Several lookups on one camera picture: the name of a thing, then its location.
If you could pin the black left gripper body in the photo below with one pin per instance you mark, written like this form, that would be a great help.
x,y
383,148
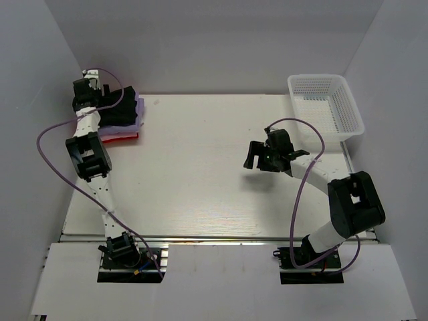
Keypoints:
x,y
98,93

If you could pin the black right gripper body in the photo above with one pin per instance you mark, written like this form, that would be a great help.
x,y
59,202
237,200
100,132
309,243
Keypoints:
x,y
269,162

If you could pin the black t-shirt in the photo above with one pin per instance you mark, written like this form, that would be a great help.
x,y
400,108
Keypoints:
x,y
124,114

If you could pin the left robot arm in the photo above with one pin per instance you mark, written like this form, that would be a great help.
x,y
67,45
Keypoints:
x,y
93,165

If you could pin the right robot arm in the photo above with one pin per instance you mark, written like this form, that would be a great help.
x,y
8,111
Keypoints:
x,y
353,201

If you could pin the folded pink t-shirt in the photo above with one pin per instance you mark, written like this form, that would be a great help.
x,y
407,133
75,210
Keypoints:
x,y
108,135

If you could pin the folded lavender t-shirt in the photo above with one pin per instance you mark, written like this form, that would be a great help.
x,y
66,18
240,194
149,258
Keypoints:
x,y
139,109

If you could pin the folded red t-shirt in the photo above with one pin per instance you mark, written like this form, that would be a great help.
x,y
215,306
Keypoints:
x,y
120,139

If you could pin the white plastic basket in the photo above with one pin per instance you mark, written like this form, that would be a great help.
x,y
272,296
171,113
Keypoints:
x,y
326,102

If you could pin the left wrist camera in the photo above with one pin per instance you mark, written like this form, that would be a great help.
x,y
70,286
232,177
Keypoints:
x,y
91,74

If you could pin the aluminium table rail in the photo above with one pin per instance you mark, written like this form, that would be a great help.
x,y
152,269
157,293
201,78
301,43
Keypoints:
x,y
172,239

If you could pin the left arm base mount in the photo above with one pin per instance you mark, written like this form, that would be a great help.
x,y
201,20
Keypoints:
x,y
131,264

